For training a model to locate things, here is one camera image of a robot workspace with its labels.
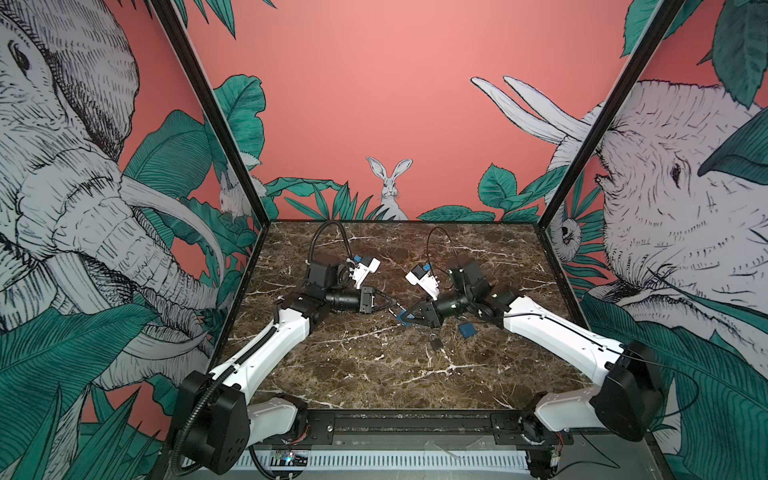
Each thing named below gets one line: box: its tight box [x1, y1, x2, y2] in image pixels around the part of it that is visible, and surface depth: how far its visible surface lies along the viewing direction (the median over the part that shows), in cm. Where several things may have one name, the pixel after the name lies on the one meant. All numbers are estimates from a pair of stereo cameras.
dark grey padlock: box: [430, 333, 444, 351], surface depth 91 cm
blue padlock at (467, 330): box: [459, 323, 477, 338], surface depth 92 cm
